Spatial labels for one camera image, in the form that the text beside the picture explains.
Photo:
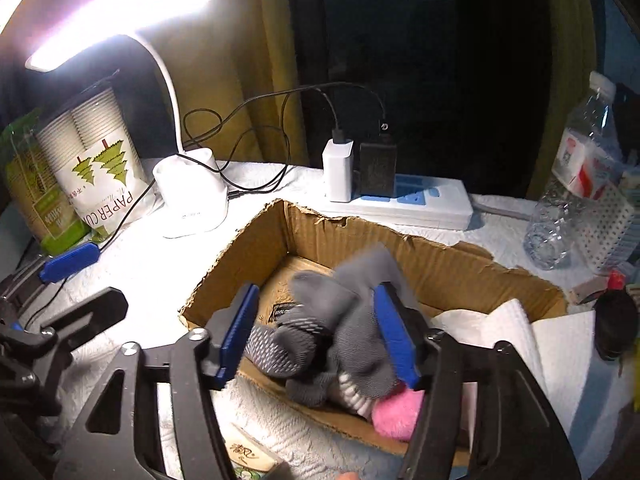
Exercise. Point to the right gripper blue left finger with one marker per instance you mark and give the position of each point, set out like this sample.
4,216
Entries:
228,330

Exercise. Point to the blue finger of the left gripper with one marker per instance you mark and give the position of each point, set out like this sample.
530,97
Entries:
81,323
63,266

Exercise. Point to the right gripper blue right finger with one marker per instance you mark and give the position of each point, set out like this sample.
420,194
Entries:
404,332

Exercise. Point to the grey socks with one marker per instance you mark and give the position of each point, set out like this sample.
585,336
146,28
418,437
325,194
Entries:
326,345

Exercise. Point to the pink plush toy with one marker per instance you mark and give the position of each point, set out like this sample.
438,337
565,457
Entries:
396,415

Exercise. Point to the white paper towel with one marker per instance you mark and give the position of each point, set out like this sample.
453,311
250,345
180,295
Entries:
558,352

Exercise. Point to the person's hand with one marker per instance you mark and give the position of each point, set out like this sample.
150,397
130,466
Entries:
348,476

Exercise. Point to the brown cardboard box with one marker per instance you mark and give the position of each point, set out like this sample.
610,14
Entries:
284,239

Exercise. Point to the green paper cup pack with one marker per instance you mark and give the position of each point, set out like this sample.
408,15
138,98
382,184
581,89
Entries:
31,183

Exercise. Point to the white textured table cloth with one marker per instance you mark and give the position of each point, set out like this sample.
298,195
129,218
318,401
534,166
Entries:
157,274

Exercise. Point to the cartoon tissue pack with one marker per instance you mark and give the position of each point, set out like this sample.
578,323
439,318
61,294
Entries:
251,460

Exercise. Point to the white power strip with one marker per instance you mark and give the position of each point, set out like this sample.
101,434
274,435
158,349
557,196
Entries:
425,202

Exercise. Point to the white desk lamp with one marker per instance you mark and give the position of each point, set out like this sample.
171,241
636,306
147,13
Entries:
101,20

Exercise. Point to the white charger plug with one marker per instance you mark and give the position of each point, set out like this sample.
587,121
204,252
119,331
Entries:
337,159

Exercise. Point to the black round zip case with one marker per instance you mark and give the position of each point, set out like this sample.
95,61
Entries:
616,325

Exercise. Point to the white perforated basket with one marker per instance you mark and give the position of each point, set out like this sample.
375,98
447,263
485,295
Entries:
608,230

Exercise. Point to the clear water bottle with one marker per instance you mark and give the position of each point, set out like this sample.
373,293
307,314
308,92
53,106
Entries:
588,157

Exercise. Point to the yellow curtain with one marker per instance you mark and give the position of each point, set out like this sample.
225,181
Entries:
231,60

